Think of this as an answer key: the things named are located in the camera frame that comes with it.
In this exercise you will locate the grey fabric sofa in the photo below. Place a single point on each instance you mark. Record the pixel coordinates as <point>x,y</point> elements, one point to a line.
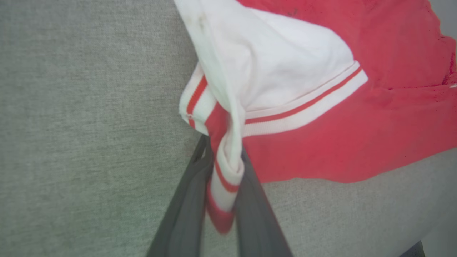
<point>71,142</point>

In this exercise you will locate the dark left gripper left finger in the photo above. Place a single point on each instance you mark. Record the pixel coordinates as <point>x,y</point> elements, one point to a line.
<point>185,214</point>

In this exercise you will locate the red and white garment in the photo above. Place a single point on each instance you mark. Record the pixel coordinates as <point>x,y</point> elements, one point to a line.
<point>321,89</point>

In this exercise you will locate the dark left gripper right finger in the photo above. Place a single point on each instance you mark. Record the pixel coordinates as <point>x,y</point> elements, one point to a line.
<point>257,221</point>

